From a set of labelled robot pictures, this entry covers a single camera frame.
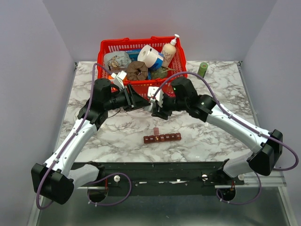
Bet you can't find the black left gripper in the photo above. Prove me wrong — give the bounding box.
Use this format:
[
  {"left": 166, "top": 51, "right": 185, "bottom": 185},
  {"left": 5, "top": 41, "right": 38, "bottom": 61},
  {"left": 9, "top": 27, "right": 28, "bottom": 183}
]
[{"left": 105, "top": 84, "right": 151, "bottom": 112}]

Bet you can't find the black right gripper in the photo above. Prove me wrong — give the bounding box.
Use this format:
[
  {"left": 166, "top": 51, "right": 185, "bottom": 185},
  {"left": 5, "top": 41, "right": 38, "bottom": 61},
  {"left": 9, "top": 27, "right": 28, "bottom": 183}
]
[{"left": 151, "top": 93, "right": 188, "bottom": 121}]

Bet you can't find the red weekly pill organizer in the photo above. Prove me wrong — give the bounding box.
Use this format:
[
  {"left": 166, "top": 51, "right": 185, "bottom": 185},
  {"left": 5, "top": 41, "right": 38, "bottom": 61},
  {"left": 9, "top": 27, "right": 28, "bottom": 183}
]
[{"left": 143, "top": 127, "right": 182, "bottom": 144}]

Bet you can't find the white-capped pill bottle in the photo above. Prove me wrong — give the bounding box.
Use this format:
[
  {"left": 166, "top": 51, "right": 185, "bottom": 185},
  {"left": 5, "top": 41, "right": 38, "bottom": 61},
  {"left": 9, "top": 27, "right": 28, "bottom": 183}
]
[{"left": 143, "top": 103, "right": 154, "bottom": 113}]

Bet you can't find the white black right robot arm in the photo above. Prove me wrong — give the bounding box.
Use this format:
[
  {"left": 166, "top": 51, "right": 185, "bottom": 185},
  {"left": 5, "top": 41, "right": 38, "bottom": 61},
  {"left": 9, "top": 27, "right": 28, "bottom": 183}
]
[{"left": 147, "top": 77, "right": 283, "bottom": 185}]

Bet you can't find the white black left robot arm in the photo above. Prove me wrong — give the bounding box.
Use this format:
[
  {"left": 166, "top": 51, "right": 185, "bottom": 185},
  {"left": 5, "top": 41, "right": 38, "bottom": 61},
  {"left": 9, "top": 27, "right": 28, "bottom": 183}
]
[{"left": 31, "top": 79, "right": 150, "bottom": 205}]

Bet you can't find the green round vegetable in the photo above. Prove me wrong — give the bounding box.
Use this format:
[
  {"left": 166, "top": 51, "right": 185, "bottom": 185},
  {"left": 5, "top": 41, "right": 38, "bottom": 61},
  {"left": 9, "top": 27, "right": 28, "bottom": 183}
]
[{"left": 150, "top": 67, "right": 168, "bottom": 80}]

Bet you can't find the red plastic shopping basket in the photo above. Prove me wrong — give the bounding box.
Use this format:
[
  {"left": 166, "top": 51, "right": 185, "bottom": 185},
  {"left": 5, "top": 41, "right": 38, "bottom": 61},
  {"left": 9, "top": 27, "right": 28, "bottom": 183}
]
[{"left": 97, "top": 34, "right": 187, "bottom": 98}]

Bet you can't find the grey cartoon snack bag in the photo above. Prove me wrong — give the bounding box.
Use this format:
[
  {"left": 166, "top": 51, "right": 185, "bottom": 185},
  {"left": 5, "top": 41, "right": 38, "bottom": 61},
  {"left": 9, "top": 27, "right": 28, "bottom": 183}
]
[{"left": 103, "top": 51, "right": 132, "bottom": 72}]

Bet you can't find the blue package in basket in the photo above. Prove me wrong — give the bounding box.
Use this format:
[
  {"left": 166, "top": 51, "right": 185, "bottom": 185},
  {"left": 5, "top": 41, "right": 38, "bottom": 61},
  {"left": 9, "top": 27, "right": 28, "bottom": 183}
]
[{"left": 127, "top": 49, "right": 141, "bottom": 61}]

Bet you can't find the white toilet paper roll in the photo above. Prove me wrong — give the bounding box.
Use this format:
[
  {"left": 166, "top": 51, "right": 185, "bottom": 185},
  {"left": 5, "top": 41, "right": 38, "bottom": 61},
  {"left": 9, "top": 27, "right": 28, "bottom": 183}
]
[{"left": 137, "top": 45, "right": 158, "bottom": 68}]

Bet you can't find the cream pump lotion bottle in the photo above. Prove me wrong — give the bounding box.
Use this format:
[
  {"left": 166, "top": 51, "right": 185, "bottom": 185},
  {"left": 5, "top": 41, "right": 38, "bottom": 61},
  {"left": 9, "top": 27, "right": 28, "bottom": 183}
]
[{"left": 161, "top": 34, "right": 180, "bottom": 68}]

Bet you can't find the green cylindrical can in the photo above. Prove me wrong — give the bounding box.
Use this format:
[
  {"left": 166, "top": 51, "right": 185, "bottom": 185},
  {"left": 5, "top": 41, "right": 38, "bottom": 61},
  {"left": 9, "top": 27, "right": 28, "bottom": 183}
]
[{"left": 198, "top": 62, "right": 208, "bottom": 78}]

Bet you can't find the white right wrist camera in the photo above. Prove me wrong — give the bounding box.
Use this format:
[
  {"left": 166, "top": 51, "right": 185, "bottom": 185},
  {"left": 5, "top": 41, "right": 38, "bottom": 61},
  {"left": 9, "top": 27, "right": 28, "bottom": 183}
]
[{"left": 147, "top": 86, "right": 164, "bottom": 107}]

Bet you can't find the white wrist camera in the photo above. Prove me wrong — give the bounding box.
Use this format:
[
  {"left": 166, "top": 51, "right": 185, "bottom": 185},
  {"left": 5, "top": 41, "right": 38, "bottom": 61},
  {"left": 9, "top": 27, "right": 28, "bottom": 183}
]
[
  {"left": 111, "top": 71, "right": 127, "bottom": 90},
  {"left": 147, "top": 86, "right": 164, "bottom": 107}
]

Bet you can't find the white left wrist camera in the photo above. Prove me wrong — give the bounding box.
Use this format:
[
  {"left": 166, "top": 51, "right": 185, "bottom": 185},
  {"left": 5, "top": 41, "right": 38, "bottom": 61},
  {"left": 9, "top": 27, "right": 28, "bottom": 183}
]
[{"left": 111, "top": 71, "right": 127, "bottom": 90}]

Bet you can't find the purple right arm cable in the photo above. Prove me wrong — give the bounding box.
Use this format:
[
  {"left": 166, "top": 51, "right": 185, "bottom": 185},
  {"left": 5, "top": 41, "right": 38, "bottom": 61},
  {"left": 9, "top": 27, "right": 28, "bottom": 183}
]
[{"left": 154, "top": 72, "right": 299, "bottom": 205}]

